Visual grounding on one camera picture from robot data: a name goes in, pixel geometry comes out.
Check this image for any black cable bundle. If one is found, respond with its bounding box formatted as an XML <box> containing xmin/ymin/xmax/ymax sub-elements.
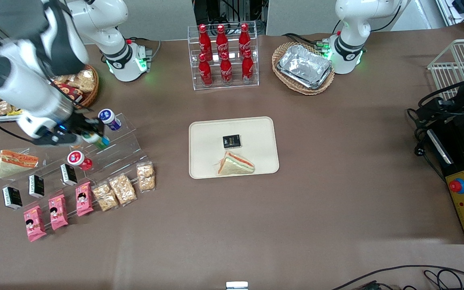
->
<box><xmin>407</xmin><ymin>72</ymin><xmax>464</xmax><ymax>158</ymax></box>

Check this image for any black floor cable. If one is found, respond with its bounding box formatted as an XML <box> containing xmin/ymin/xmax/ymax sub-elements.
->
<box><xmin>331</xmin><ymin>265</ymin><xmax>464</xmax><ymax>290</ymax></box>

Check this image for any white wire basket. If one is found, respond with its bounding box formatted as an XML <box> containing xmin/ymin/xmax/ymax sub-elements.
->
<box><xmin>427</xmin><ymin>39</ymin><xmax>464</xmax><ymax>101</ymax></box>

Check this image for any blue gum bottle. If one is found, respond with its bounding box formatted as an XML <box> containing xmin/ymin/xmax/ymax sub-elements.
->
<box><xmin>98</xmin><ymin>108</ymin><xmax>122</xmax><ymax>131</ymax></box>

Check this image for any pink snack packet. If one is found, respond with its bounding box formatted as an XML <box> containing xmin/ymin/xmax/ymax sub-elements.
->
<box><xmin>75</xmin><ymin>182</ymin><xmax>94</xmax><ymax>217</ymax></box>
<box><xmin>23</xmin><ymin>205</ymin><xmax>47</xmax><ymax>242</ymax></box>
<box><xmin>48</xmin><ymin>194</ymin><xmax>69</xmax><ymax>231</ymax></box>

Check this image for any black equipment with cables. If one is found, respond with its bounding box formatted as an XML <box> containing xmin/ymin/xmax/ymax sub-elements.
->
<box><xmin>193</xmin><ymin>0</ymin><xmax>265</xmax><ymax>36</ymax></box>

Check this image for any wrapped triangle sandwich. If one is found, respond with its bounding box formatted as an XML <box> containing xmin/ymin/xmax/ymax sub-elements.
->
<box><xmin>0</xmin><ymin>149</ymin><xmax>39</xmax><ymax>179</ymax></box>
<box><xmin>217</xmin><ymin>151</ymin><xmax>255</xmax><ymax>176</ymax></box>

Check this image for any aluminium foil tray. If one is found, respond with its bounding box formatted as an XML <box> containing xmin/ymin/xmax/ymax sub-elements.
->
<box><xmin>277</xmin><ymin>44</ymin><xmax>333</xmax><ymax>90</ymax></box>

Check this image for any aluminium frame shelf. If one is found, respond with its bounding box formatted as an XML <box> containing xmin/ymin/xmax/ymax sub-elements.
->
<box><xmin>435</xmin><ymin>0</ymin><xmax>464</xmax><ymax>37</ymax></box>

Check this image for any beige plastic tray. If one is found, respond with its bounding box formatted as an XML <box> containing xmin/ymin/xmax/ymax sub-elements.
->
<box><xmin>188</xmin><ymin>116</ymin><xmax>280</xmax><ymax>179</ymax></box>

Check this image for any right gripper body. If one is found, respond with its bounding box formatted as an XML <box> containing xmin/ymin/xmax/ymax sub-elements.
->
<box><xmin>17</xmin><ymin>112</ymin><xmax>82</xmax><ymax>141</ymax></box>

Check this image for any grey arm base cable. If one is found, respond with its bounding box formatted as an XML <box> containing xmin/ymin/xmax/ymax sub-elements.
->
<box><xmin>129</xmin><ymin>37</ymin><xmax>162</xmax><ymax>62</ymax></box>

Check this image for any black arm base cable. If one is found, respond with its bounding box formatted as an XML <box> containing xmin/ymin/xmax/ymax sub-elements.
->
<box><xmin>284</xmin><ymin>32</ymin><xmax>331</xmax><ymax>52</ymax></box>

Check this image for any round wicker basket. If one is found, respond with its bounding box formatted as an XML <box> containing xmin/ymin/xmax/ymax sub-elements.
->
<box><xmin>51</xmin><ymin>64</ymin><xmax>99</xmax><ymax>110</ymax></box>

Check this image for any oval wicker basket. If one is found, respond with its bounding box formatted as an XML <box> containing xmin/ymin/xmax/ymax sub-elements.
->
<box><xmin>272</xmin><ymin>42</ymin><xmax>335</xmax><ymax>95</ymax></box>

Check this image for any white rectangular plastic tray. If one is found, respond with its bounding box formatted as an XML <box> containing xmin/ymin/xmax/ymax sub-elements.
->
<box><xmin>0</xmin><ymin>95</ymin><xmax>26</xmax><ymax>121</ymax></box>

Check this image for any clear acrylic stepped stand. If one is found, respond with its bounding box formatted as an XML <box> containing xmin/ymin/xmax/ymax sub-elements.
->
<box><xmin>0</xmin><ymin>113</ymin><xmax>149</xmax><ymax>214</ymax></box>

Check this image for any red gum bottle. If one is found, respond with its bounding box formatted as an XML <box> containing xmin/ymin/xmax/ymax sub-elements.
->
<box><xmin>67</xmin><ymin>150</ymin><xmax>93</xmax><ymax>171</ymax></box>

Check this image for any clear acrylic bottle rack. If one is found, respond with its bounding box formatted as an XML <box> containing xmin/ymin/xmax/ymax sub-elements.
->
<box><xmin>187</xmin><ymin>21</ymin><xmax>259</xmax><ymax>91</ymax></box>

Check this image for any red cola bottle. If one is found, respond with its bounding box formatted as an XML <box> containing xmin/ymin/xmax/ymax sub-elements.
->
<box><xmin>242</xmin><ymin>50</ymin><xmax>254</xmax><ymax>83</ymax></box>
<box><xmin>238</xmin><ymin>23</ymin><xmax>252</xmax><ymax>58</ymax></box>
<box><xmin>199</xmin><ymin>24</ymin><xmax>212</xmax><ymax>61</ymax></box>
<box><xmin>216</xmin><ymin>24</ymin><xmax>229</xmax><ymax>60</ymax></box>
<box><xmin>199</xmin><ymin>53</ymin><xmax>213</xmax><ymax>87</ymax></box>
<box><xmin>220</xmin><ymin>52</ymin><xmax>233</xmax><ymax>85</ymax></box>

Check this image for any green gum bottle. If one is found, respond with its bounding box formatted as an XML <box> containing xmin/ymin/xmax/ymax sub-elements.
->
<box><xmin>82</xmin><ymin>133</ymin><xmax>111</xmax><ymax>151</ymax></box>

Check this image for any black and white carton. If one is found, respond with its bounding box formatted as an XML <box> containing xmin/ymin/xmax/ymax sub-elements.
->
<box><xmin>60</xmin><ymin>164</ymin><xmax>78</xmax><ymax>186</ymax></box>
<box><xmin>2</xmin><ymin>186</ymin><xmax>23</xmax><ymax>210</ymax></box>
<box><xmin>29</xmin><ymin>174</ymin><xmax>45</xmax><ymax>198</ymax></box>

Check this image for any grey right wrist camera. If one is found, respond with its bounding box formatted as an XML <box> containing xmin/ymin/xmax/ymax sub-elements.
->
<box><xmin>35</xmin><ymin>134</ymin><xmax>82</xmax><ymax>147</ymax></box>

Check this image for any red cookie box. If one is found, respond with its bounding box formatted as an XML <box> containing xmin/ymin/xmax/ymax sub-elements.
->
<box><xmin>53</xmin><ymin>81</ymin><xmax>83</xmax><ymax>104</ymax></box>

